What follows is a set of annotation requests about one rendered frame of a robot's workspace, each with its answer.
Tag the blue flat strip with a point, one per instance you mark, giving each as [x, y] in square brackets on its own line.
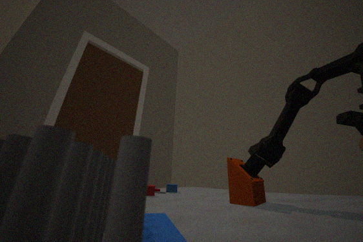
[159, 228]

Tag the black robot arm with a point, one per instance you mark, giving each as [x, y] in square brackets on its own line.
[270, 149]

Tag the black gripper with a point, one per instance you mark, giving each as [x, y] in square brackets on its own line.
[352, 118]

